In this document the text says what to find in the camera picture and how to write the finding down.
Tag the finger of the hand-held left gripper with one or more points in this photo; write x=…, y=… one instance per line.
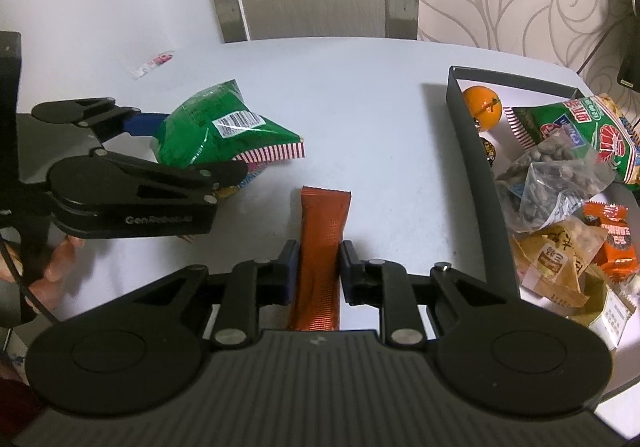
x=145, y=123
x=165, y=172

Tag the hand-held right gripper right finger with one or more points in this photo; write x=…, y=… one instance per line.
x=347, y=272

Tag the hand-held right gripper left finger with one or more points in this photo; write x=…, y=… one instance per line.
x=290, y=272

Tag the red-orange stick packet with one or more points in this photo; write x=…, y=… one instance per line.
x=322, y=227

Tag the plain green snack bag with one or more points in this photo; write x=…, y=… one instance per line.
x=200, y=127

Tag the black box with white inside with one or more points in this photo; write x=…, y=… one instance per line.
x=480, y=187

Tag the tan coated peanut bag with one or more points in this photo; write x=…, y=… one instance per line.
x=555, y=257

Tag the orange tangerine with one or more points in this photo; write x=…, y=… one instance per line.
x=481, y=107

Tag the clear bag of dark nuts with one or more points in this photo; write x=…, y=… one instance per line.
x=550, y=177

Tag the gold pastry packet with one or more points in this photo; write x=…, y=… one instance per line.
x=612, y=317

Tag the orange snack packet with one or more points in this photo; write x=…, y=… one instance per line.
x=617, y=242

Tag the green red-print snack bag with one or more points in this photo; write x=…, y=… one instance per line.
x=590, y=132

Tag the person's left hand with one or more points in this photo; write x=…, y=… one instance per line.
x=60, y=269

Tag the small pink white wrapper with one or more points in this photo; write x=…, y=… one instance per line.
x=155, y=63

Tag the person's dark red clothing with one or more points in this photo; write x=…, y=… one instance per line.
x=15, y=397

